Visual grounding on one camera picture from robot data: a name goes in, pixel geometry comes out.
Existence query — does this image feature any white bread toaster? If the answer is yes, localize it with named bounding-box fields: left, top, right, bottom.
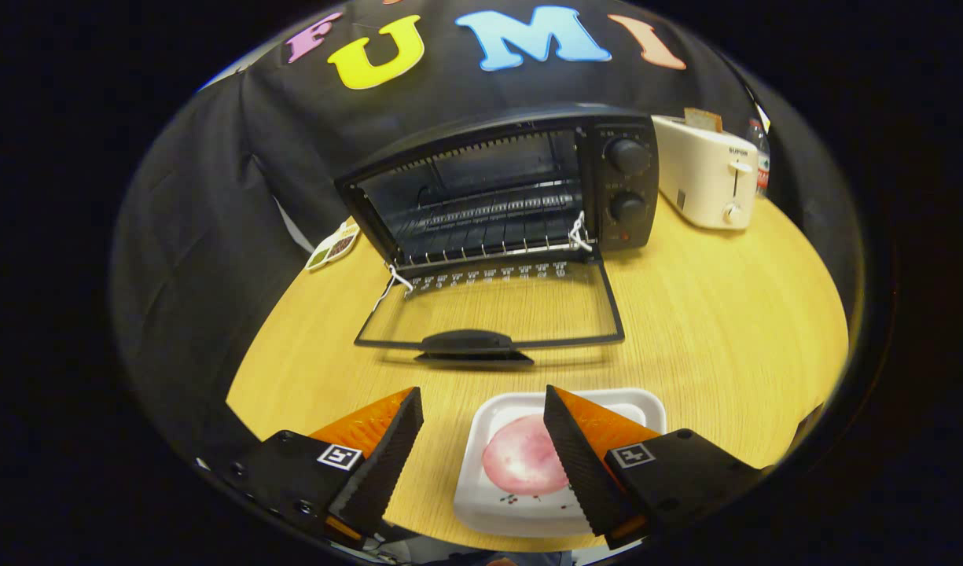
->
left=652, top=115, right=759, bottom=231

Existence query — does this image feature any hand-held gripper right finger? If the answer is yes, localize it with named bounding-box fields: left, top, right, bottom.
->
left=542, top=385, right=773, bottom=551

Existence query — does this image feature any clear plastic water bottle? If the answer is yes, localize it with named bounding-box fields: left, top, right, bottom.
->
left=747, top=118, right=771, bottom=197

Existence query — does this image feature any white divided snack dish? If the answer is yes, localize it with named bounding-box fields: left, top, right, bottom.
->
left=306, top=219, right=362, bottom=272

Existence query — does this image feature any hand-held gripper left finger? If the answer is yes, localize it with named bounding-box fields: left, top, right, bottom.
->
left=198, top=387, right=425, bottom=549

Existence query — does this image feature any black backdrop cloth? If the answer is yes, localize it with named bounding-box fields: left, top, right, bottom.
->
left=108, top=0, right=863, bottom=472

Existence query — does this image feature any white square food tray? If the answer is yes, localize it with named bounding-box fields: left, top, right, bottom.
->
left=453, top=388, right=668, bottom=538

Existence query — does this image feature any black toaster oven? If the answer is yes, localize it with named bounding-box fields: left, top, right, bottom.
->
left=334, top=104, right=661, bottom=366

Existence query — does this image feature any round pink meat slice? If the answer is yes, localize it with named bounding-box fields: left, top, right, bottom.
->
left=482, top=414, right=570, bottom=497

